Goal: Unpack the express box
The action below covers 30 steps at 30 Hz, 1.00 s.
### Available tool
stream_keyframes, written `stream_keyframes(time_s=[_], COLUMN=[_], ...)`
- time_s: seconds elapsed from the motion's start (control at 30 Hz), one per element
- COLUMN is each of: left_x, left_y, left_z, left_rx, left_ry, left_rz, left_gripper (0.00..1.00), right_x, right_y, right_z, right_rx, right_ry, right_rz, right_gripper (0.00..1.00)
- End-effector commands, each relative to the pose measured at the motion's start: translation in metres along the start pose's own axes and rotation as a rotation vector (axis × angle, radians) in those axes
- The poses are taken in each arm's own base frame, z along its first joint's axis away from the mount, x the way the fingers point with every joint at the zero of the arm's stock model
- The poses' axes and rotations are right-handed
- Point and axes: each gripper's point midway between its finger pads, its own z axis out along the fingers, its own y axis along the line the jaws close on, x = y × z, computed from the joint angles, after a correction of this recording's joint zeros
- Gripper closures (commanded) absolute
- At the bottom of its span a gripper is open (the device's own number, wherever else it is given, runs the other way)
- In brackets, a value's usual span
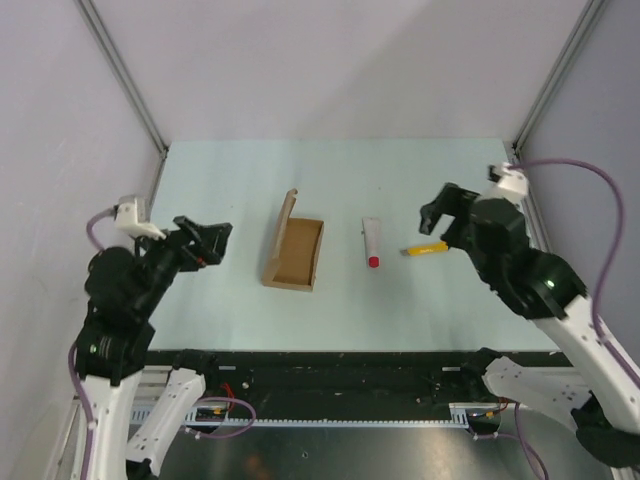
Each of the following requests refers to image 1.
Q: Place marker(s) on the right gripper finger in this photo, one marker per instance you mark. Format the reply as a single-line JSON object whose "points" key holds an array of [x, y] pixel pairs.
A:
{"points": [[452, 234], [431, 212]]}

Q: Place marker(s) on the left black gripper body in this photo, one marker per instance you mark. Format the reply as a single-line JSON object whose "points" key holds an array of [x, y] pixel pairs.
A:
{"points": [[189, 254]]}

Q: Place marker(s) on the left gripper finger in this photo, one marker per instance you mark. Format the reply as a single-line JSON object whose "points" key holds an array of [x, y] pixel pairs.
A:
{"points": [[211, 254], [208, 233]]}

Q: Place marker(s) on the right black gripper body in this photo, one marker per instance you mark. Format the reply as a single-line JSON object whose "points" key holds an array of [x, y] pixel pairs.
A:
{"points": [[460, 210]]}

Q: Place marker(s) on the yellow utility knife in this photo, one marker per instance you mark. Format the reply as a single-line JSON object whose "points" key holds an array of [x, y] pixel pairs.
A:
{"points": [[420, 250]]}

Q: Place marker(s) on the white tube red cap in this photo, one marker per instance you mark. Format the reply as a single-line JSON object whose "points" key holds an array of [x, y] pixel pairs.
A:
{"points": [[372, 239]]}

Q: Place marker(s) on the brown cardboard express box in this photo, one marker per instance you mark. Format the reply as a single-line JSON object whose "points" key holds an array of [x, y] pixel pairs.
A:
{"points": [[292, 259]]}

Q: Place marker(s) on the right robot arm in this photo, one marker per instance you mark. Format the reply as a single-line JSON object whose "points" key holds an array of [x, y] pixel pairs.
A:
{"points": [[542, 288]]}

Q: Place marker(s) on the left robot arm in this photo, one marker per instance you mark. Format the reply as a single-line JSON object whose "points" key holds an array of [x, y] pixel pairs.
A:
{"points": [[108, 357]]}

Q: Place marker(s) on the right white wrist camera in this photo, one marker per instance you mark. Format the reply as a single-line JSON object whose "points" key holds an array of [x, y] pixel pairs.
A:
{"points": [[506, 183]]}

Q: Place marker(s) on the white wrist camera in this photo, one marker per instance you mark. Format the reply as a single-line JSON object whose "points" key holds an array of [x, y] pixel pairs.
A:
{"points": [[132, 218], [506, 183]]}

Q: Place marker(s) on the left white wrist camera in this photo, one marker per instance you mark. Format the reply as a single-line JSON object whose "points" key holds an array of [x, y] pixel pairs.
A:
{"points": [[132, 218]]}

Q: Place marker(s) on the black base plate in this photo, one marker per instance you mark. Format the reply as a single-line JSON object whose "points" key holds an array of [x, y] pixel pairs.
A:
{"points": [[368, 387]]}

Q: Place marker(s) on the right aluminium frame post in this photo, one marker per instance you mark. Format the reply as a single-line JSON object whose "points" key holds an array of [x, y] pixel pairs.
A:
{"points": [[577, 39]]}

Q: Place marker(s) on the aluminium frame post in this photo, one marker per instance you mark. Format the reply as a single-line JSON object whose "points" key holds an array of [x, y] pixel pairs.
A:
{"points": [[106, 44], [577, 39]]}

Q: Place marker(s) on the left aluminium frame post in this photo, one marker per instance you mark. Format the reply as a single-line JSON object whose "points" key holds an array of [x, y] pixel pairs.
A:
{"points": [[106, 44]]}

